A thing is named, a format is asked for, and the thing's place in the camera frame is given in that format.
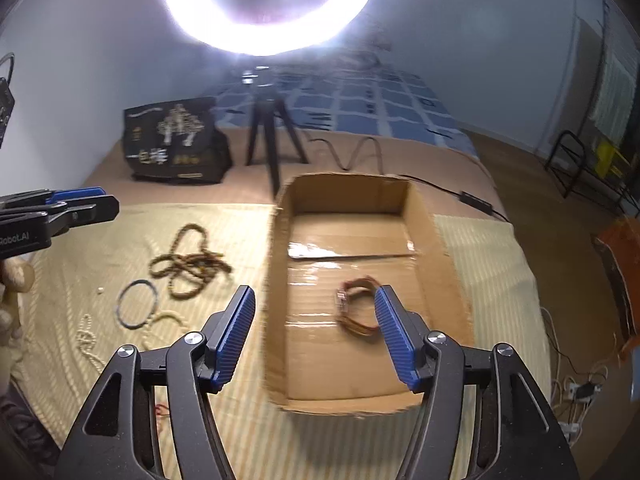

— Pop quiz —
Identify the dark bangle ring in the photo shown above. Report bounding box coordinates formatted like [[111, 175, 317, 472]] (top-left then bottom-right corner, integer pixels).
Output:
[[115, 278, 161, 331]]

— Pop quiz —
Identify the brown wooden bead necklace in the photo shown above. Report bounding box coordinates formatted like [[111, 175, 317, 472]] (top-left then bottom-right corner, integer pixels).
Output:
[[148, 223, 234, 302]]

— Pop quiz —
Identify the left hand in glove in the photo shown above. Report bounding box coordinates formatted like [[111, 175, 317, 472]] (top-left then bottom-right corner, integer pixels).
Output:
[[1, 257, 35, 347]]

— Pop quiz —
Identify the black snack bag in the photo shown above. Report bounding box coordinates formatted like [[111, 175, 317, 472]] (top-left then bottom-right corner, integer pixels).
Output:
[[122, 96, 233, 184]]

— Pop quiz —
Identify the yellow crate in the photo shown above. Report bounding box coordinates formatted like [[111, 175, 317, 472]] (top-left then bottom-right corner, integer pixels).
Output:
[[596, 139, 630, 181]]

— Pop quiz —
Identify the white pearl necklace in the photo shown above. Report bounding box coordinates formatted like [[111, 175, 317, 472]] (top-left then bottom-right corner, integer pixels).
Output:
[[74, 309, 188, 361]]

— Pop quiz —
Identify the striped yellow cloth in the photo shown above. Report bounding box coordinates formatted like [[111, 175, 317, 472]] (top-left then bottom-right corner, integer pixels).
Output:
[[13, 204, 552, 479]]

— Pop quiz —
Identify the orange cloth covered box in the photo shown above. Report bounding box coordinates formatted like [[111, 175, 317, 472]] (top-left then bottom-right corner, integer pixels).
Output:
[[592, 216, 640, 361]]

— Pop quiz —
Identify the white ring light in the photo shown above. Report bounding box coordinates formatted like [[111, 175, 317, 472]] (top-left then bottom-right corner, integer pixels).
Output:
[[164, 0, 369, 56]]

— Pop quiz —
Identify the blue patterned blanket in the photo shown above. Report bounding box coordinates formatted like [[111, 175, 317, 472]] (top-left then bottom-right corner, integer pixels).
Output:
[[199, 49, 476, 158]]

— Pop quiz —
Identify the white power strip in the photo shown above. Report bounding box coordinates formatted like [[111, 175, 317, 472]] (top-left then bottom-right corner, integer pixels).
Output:
[[551, 365, 608, 445]]

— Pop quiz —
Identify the cardboard box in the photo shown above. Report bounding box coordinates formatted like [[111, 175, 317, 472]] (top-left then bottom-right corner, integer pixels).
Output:
[[264, 174, 474, 415]]

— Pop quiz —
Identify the black clothes rack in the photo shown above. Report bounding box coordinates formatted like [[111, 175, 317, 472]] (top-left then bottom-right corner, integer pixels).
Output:
[[544, 129, 639, 218]]

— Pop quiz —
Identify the black power cable with switch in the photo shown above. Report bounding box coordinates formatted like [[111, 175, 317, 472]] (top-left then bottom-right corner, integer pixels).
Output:
[[305, 135, 511, 224]]

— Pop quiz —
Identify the black tripod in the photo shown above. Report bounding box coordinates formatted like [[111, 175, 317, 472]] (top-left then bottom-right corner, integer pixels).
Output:
[[242, 62, 309, 197]]

